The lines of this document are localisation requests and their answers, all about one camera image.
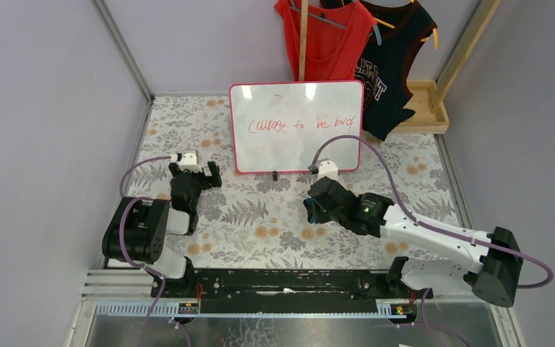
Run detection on floral table mat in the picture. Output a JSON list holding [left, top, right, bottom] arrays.
[[126, 96, 460, 269]]

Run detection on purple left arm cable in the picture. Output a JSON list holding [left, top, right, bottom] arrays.
[[118, 155, 178, 347]]

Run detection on white slotted cable duct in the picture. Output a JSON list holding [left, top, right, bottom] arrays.
[[95, 301, 408, 322]]

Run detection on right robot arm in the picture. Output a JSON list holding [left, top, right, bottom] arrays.
[[303, 177, 523, 307]]

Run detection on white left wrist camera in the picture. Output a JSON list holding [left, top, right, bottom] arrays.
[[176, 150, 202, 173]]

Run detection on dark navy jersey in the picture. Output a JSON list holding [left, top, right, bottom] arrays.
[[319, 0, 439, 142]]

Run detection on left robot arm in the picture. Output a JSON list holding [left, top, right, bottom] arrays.
[[101, 161, 222, 280]]

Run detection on red tank top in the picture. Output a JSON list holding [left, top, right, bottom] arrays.
[[274, 0, 377, 81]]

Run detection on blue whiteboard eraser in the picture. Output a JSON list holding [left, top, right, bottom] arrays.
[[303, 198, 316, 224]]

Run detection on pink framed whiteboard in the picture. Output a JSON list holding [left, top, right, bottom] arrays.
[[229, 80, 364, 174]]

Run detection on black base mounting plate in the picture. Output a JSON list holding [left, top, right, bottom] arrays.
[[151, 268, 423, 312]]

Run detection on wooden clothes rack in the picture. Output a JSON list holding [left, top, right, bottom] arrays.
[[298, 0, 502, 135]]

